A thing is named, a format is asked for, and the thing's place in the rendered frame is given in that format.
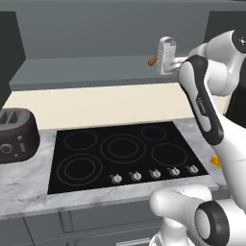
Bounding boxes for black glass hob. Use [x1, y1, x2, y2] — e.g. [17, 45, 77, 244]
[47, 120, 210, 196]

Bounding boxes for grey open wall cabinet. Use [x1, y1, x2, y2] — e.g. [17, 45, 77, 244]
[9, 0, 246, 92]

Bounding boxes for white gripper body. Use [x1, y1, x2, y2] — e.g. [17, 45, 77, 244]
[164, 57, 189, 74]

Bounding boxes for dark brown toaster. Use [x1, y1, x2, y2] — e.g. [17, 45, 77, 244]
[0, 108, 41, 165]

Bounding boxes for grey base cupboard door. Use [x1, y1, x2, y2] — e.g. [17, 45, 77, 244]
[0, 216, 36, 246]

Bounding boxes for silver drawer handle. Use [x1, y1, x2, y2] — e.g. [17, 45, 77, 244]
[115, 237, 152, 246]

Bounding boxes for yellow cheese wedge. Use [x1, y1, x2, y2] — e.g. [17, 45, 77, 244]
[209, 155, 222, 168]

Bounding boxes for silver hob knob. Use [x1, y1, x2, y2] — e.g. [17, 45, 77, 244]
[186, 163, 200, 176]
[168, 166, 182, 178]
[129, 170, 143, 183]
[148, 168, 162, 181]
[110, 173, 124, 185]

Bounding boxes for silver box cheese grater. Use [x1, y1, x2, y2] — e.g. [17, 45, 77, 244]
[147, 36, 178, 76]

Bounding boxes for grey drawer front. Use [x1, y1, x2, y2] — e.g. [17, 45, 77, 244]
[65, 228, 164, 246]
[58, 209, 161, 234]

